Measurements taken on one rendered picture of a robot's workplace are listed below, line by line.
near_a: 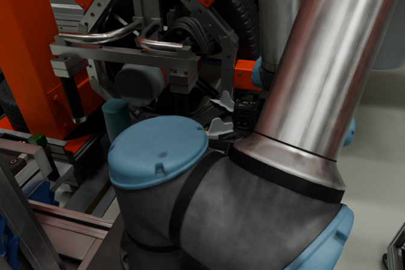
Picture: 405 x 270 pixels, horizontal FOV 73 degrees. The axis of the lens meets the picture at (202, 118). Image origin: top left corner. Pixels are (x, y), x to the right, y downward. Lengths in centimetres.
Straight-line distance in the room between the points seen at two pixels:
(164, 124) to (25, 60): 84
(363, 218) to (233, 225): 149
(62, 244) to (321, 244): 51
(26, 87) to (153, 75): 54
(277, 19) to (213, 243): 38
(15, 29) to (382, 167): 201
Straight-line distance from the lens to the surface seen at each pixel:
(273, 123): 27
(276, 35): 54
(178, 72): 68
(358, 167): 201
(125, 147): 31
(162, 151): 29
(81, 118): 91
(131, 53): 73
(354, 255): 158
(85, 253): 63
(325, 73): 27
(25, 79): 118
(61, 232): 67
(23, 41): 109
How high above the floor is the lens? 124
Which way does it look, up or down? 35 degrees down
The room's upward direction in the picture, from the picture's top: straight up
